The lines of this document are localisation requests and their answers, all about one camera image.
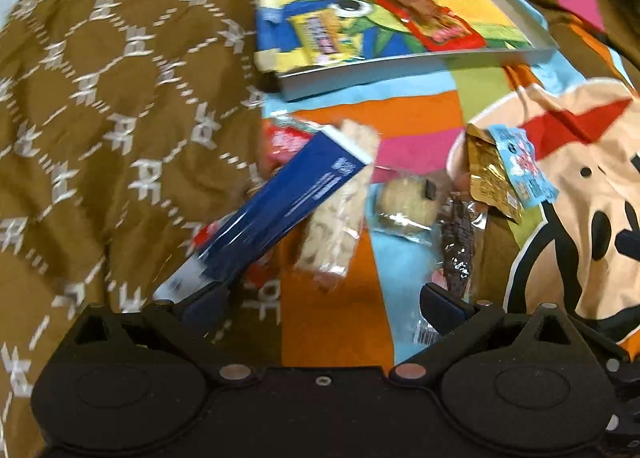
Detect white rice cracker bar packet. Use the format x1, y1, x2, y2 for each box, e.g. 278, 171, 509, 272
292, 120, 381, 289

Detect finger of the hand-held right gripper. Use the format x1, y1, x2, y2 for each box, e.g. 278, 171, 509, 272
602, 348, 640, 439

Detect blue snack box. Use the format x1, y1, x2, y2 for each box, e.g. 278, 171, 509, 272
152, 125, 376, 306

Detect brown patterned blanket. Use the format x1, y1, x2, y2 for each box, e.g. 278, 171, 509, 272
0, 0, 281, 458

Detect light blue snack packet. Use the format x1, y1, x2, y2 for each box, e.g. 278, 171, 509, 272
487, 125, 560, 211

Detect colourful printed blanket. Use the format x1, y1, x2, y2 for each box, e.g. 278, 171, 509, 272
240, 0, 640, 369

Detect gold foil snack packet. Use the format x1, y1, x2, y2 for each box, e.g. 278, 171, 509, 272
465, 125, 526, 223

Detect round cookie packet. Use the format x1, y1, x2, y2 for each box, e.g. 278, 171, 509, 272
372, 177, 451, 243

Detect red quail egg packet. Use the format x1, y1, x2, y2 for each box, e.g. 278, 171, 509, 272
192, 115, 331, 289

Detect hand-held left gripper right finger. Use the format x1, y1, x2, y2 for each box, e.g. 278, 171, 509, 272
389, 282, 632, 385

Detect yellow snack packet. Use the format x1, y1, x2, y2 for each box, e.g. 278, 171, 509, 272
292, 8, 351, 63

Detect red meat snack packet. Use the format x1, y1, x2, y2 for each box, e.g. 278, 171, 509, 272
375, 0, 488, 52

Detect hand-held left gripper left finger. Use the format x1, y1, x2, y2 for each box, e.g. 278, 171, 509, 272
72, 282, 253, 385

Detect dark dried meat packet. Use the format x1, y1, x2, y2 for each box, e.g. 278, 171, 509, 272
412, 190, 490, 345

